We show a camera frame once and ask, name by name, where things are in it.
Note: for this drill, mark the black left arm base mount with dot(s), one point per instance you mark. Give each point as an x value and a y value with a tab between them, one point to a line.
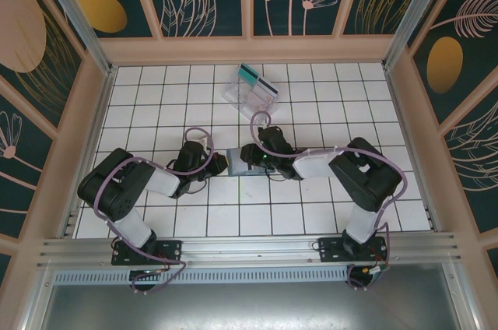
171	252

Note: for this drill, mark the silver magnetic stripe card stack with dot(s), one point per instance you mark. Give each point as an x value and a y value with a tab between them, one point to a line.
267	86

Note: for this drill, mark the stack of white cards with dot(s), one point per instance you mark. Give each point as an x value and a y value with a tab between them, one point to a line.
260	100

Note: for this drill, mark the grey metal panel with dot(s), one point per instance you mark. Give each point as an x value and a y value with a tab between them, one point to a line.
249	306

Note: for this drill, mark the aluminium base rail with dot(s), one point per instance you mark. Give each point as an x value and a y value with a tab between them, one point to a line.
249	246

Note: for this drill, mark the blue leather card holder wallet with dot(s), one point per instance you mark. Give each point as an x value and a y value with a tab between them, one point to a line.
235	164

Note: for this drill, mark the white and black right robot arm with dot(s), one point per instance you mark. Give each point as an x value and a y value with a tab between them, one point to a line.
365	174

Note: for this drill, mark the aluminium table side rail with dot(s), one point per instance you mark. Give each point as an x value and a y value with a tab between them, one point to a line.
91	131
408	143

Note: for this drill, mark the clear acrylic card stand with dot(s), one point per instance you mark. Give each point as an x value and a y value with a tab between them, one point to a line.
237	94

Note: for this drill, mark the teal card stack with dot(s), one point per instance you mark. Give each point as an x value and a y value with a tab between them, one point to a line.
247	73

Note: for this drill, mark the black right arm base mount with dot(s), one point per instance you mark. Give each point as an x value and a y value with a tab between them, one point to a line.
330	248

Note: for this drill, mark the aluminium frame post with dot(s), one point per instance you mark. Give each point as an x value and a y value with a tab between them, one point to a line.
412	15
78	22

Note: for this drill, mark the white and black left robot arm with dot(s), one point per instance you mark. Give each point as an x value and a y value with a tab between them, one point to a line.
116	186

